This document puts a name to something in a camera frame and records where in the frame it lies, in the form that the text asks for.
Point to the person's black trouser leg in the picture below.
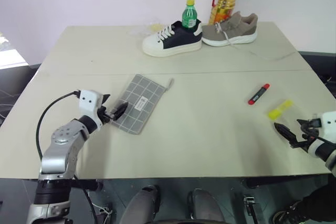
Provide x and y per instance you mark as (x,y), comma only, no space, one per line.
(312,205)

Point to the black side furniture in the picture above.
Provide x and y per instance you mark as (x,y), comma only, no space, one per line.
(324,74)

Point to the black and white sneaker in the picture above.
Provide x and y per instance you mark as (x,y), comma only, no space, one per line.
(170,43)

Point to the green plastic soda bottle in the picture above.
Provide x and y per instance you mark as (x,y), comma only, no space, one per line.
(189,15)

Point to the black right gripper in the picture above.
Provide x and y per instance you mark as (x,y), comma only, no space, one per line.
(312,128)

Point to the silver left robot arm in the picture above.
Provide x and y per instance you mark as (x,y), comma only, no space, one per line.
(59,153)

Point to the dark grey rounded shape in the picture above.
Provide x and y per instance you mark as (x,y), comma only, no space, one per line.
(204,207)
(143,205)

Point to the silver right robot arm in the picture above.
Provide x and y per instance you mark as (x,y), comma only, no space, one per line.
(326,153)

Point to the yellow highlighter pen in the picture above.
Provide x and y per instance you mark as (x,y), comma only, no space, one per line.
(279,110)

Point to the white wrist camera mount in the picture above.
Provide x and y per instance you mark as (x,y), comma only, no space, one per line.
(88,101)
(329,127)

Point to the grey checked fabric pouch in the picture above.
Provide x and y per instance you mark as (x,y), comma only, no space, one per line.
(140,100)

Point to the red and black marker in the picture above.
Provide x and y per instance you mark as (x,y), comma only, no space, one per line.
(258,94)

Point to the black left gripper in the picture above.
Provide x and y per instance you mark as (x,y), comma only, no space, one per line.
(105,116)

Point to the taupe and white sneaker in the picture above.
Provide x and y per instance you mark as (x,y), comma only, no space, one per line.
(233,31)

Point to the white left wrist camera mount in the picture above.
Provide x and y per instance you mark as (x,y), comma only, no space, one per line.
(88,101)

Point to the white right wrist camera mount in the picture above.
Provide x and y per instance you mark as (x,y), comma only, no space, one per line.
(329,127)

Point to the loose white shoelace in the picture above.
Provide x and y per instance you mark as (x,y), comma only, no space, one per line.
(273,59)

